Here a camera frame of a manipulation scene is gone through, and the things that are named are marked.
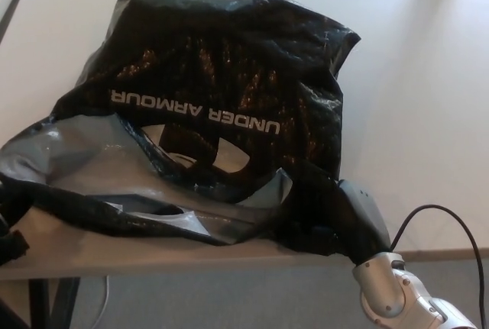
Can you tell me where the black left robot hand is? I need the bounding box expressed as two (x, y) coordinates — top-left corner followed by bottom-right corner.
(0, 176), (31, 269)

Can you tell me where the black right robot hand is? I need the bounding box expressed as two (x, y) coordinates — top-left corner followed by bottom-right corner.
(311, 178), (393, 266)

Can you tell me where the black Under Armour plastic bag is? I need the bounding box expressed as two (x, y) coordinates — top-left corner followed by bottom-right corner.
(0, 0), (362, 257)

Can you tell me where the black desk leg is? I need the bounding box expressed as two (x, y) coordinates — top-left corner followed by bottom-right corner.
(0, 277), (79, 329)

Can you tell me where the thin white cable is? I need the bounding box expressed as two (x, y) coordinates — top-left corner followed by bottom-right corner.
(97, 275), (112, 329)

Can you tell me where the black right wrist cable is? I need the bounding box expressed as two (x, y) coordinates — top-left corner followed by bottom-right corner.
(389, 205), (485, 329)

